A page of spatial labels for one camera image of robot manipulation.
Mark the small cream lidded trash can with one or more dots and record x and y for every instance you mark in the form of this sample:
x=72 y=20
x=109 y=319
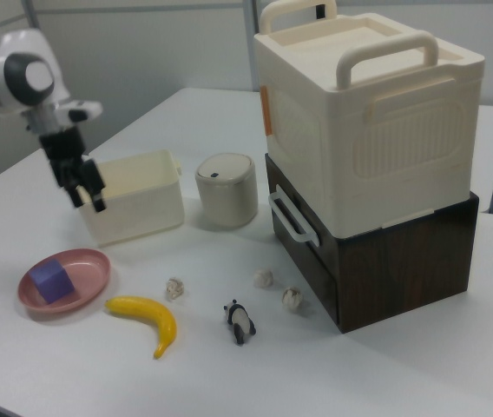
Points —
x=227 y=195

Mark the yellow banana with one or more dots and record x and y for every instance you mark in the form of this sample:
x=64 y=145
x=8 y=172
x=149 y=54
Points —
x=151 y=315

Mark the blue foam cube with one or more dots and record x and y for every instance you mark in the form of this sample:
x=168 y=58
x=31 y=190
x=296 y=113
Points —
x=52 y=281

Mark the small panda figurine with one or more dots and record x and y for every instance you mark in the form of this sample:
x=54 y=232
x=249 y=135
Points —
x=240 y=321

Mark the large cream storage box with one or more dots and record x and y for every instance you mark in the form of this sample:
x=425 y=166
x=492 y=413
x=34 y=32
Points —
x=372 y=143

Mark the pink plate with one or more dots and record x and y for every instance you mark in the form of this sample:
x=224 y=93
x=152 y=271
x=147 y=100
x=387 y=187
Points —
x=88 y=278

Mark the cream open plastic container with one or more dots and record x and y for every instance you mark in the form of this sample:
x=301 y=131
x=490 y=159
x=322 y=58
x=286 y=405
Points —
x=142 y=213

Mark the dark wood drawer box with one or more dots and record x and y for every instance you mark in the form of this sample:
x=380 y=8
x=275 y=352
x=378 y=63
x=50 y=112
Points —
x=394 y=278

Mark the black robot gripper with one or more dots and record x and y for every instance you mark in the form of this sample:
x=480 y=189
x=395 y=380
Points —
x=64 y=150

